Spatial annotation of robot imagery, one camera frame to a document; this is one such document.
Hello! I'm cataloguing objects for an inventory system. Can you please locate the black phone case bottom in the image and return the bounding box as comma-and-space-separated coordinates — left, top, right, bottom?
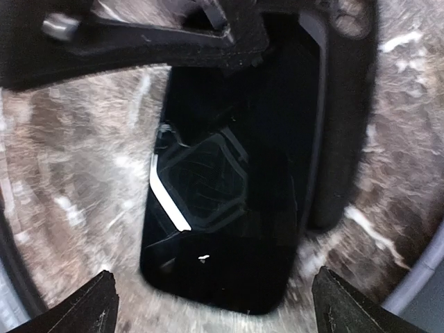
300, 1, 379, 233

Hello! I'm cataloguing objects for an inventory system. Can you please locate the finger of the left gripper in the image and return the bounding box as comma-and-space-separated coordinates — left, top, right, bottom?
1, 1, 268, 91

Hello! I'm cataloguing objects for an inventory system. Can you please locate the lavender phone case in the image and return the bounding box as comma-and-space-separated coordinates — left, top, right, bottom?
382, 223, 443, 315

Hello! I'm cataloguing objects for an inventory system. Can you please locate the black phone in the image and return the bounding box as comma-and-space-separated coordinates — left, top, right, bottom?
139, 14, 324, 316

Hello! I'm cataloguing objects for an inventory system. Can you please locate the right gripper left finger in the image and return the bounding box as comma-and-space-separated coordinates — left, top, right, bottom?
13, 271, 119, 333

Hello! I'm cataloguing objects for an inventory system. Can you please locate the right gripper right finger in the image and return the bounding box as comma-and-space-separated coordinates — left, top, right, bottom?
311, 266, 424, 332

